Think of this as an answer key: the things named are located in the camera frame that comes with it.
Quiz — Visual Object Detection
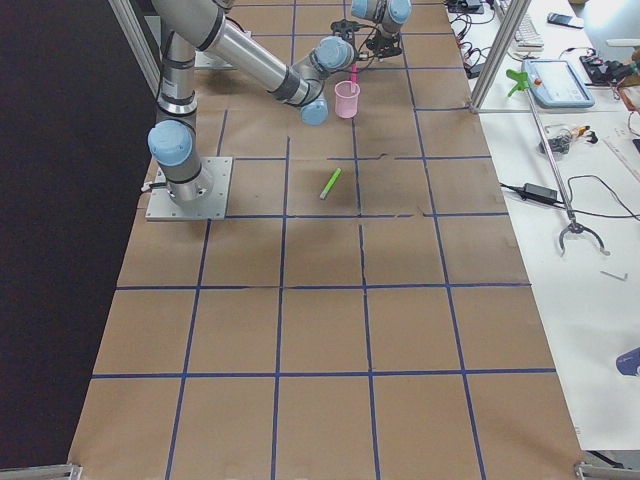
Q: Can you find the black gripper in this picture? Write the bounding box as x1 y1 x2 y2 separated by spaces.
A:
364 31 403 59
330 18 368 65

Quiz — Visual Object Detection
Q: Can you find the pink pen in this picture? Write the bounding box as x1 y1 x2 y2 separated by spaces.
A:
350 63 359 95

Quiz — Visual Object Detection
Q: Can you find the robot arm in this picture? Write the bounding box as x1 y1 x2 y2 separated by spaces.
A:
148 1 357 205
351 0 412 59

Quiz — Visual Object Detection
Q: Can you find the pink mesh cup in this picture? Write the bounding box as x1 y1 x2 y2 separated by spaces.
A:
334 80 360 119

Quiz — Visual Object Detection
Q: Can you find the long reach grabber tool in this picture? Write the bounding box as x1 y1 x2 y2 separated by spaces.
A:
524 87 610 256

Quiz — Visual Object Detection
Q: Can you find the white keyboard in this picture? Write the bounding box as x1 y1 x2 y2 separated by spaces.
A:
512 14 545 51

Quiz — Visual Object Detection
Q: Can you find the green pen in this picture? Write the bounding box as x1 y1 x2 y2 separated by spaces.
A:
319 168 342 200

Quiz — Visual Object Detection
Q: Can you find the black smartphone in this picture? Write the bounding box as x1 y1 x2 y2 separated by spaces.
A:
546 12 584 29

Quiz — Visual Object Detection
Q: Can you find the blue teach pendant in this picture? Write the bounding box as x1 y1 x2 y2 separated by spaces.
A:
521 59 595 109

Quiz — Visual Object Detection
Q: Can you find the black power adapter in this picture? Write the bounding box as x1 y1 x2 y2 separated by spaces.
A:
522 183 558 205

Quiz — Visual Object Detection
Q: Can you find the silver allen key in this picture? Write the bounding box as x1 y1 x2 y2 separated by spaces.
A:
600 270 629 282

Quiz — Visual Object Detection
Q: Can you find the aluminium frame upright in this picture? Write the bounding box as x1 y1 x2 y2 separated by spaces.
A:
469 0 530 113

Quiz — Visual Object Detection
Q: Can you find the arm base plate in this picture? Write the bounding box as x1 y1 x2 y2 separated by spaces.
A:
145 157 233 221
194 50 236 70

